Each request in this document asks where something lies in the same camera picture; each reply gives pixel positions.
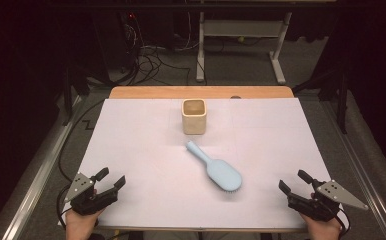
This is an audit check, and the tangle of black cables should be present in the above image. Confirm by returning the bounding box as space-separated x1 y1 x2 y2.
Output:
124 13 195 86

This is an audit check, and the left hand-held gripper cable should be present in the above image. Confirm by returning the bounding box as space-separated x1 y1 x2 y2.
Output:
55 184 75 231

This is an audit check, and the aluminium floor rail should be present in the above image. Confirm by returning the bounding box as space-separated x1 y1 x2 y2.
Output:
320 99 386 240
0 95 83 240

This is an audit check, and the person's left hand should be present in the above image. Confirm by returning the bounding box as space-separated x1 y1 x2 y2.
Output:
65 209 104 240

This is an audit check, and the light blue hairbrush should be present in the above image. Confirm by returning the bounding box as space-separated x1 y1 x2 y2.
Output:
185 140 243 194

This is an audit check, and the white metal desk frame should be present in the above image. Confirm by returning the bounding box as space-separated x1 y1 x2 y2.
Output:
195 11 294 85

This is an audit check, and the black metal stand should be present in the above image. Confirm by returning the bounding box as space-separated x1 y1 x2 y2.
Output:
292 66 351 135
62 65 92 127

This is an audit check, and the black floor cable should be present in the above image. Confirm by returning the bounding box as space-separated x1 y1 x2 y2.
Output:
58 99 106 184

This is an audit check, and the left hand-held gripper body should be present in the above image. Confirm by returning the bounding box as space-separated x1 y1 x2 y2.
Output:
64 172 119 216

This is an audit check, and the person's right hand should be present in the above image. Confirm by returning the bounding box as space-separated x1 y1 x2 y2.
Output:
300 213 344 240

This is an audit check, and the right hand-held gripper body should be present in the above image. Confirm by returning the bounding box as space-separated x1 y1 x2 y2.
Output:
287 179 370 223

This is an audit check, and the white table cover sheet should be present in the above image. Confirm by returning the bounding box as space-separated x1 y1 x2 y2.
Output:
58 97 351 231

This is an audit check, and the right hand-held gripper cable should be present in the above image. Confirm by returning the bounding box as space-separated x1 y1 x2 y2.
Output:
333 208 352 240

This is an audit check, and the cream square cup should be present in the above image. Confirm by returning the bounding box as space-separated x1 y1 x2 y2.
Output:
181 98 208 136

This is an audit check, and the hand-held gripper cable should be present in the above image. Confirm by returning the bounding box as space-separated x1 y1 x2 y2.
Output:
55 184 75 231
333 208 352 240

